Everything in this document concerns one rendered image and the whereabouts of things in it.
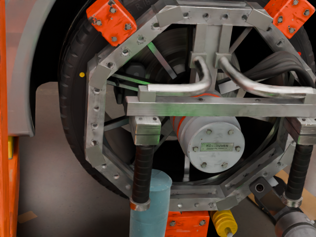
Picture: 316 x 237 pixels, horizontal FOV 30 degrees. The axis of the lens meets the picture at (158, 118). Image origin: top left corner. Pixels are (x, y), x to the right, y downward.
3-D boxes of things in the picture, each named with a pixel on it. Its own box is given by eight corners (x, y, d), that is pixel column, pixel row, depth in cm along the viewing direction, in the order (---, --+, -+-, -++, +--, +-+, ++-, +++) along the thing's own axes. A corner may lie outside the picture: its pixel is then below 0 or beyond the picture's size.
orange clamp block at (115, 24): (134, 18, 134) (108, -11, 130) (139, 29, 127) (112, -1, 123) (111, 38, 135) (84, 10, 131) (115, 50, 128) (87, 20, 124)
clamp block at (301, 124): (303, 125, 131) (307, 103, 128) (319, 145, 123) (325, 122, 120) (281, 125, 130) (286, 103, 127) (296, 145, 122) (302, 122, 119)
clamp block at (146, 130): (152, 124, 124) (154, 101, 122) (159, 146, 116) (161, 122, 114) (128, 124, 123) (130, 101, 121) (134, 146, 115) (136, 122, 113)
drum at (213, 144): (217, 131, 150) (226, 80, 144) (242, 176, 132) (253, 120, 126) (164, 131, 148) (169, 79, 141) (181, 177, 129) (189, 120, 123)
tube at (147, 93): (202, 67, 135) (209, 22, 130) (225, 104, 118) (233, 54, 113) (126, 65, 131) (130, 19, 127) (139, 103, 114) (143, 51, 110)
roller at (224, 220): (211, 183, 184) (213, 167, 181) (238, 243, 158) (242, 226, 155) (193, 183, 183) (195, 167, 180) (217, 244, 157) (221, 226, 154)
